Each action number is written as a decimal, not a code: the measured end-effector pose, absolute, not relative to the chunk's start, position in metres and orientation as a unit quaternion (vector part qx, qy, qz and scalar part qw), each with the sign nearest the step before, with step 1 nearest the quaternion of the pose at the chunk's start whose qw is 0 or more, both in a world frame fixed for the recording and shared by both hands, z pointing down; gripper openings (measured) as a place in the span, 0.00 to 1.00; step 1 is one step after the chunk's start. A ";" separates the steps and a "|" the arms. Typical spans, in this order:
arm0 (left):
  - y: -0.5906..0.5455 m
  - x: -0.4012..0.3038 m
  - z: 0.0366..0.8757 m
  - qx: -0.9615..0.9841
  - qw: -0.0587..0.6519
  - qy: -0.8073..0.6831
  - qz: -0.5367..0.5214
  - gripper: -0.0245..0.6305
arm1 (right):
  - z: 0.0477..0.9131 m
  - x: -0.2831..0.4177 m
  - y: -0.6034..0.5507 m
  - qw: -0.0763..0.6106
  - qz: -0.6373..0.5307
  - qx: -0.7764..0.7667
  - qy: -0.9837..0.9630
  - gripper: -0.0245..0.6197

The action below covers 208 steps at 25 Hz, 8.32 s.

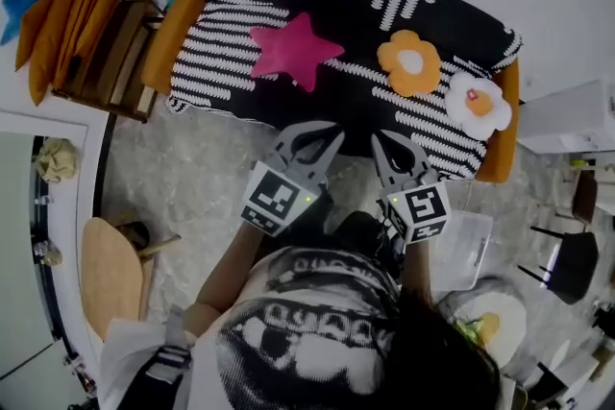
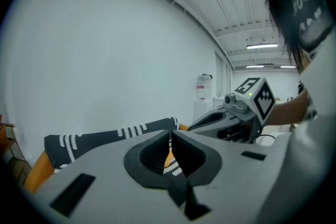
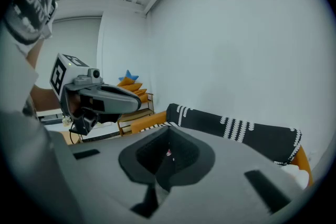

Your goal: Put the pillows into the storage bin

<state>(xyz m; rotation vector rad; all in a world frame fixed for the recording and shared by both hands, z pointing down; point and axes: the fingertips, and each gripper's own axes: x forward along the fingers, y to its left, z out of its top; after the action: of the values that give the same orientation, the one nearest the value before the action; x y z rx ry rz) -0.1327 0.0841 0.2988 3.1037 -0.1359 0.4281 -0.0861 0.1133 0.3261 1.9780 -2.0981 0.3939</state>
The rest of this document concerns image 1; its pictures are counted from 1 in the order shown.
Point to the beige crumpled cloth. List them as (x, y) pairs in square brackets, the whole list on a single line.
[(56, 158)]

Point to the white cabinet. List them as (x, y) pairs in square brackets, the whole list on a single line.
[(562, 115)]

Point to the person's right forearm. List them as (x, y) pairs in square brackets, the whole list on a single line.
[(417, 269)]

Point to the clear plastic storage bin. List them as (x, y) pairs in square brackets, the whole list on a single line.
[(461, 249)]

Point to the person's black trousers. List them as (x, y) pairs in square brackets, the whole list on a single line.
[(355, 230)]

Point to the orange flower pillow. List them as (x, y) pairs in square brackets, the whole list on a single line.
[(408, 79)]

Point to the white curved table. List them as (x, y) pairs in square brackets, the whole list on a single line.
[(72, 187)]

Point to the wooden shelf rack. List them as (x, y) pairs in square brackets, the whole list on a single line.
[(120, 62)]

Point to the person's printed t-shirt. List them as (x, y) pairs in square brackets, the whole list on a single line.
[(298, 341)]

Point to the blue star plush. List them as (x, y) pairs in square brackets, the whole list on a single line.
[(19, 7)]

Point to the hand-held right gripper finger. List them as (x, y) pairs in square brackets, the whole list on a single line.
[(384, 163), (415, 158)]

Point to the black chair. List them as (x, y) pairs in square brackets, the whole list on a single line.
[(574, 269)]

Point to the black white striped sofa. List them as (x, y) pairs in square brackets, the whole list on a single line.
[(163, 48)]

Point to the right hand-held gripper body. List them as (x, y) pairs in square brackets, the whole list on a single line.
[(423, 209)]

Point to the green star plush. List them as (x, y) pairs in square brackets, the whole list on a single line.
[(468, 329)]

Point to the brown chair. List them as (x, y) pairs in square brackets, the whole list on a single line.
[(583, 197)]

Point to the light wooden chair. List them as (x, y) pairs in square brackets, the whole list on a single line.
[(110, 273)]

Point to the round fried egg rug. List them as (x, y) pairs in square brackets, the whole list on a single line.
[(509, 317)]

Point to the pink star pillow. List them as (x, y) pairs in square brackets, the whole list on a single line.
[(293, 50)]

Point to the person's left forearm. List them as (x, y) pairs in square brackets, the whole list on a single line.
[(235, 264)]

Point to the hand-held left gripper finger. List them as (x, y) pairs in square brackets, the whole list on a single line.
[(288, 137), (323, 165)]

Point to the white fried egg pillow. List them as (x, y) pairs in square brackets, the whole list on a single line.
[(473, 120)]

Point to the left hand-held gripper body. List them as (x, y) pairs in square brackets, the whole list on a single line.
[(278, 201)]

